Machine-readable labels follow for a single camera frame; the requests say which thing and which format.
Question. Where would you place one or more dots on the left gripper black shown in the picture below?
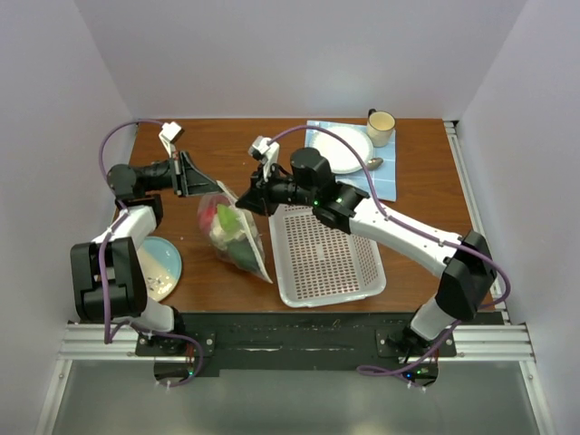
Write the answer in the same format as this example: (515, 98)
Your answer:
(196, 182)

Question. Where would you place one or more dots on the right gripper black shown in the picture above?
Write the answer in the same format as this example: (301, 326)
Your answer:
(259, 199)

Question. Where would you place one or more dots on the clear zip top bag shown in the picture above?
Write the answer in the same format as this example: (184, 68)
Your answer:
(232, 231)

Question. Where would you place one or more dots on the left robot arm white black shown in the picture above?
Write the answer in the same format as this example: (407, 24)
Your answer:
(108, 283)

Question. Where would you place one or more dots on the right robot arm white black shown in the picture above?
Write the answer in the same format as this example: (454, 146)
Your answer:
(462, 264)

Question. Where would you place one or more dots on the fake red apple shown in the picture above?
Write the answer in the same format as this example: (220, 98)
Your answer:
(206, 217)

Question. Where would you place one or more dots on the fake white cauliflower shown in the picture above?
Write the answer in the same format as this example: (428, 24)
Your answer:
(220, 238)

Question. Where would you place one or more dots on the fake green pepper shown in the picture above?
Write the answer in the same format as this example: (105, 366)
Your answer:
(242, 255)

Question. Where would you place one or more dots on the blue beige ceramic plate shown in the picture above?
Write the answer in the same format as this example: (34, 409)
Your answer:
(161, 265)

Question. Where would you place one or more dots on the white perforated plastic basket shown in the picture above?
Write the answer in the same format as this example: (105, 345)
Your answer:
(318, 266)

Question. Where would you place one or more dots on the white paper plate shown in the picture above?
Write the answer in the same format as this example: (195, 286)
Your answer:
(340, 158)

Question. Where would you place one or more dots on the metal spoon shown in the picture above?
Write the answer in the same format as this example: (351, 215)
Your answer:
(374, 163)

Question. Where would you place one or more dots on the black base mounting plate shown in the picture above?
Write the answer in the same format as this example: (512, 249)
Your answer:
(303, 341)

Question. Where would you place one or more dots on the cream enamel mug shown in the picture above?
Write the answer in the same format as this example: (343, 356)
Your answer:
(379, 127)

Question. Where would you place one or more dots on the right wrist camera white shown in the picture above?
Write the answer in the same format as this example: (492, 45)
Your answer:
(266, 152)

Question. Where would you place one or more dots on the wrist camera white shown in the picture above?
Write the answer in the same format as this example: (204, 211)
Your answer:
(266, 152)
(169, 134)

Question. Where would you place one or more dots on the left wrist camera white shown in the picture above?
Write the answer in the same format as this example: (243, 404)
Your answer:
(169, 134)

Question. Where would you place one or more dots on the right side aluminium rail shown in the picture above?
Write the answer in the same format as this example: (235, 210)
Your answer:
(469, 196)

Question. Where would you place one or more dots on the aluminium frame rail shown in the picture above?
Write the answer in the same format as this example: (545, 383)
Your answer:
(469, 343)

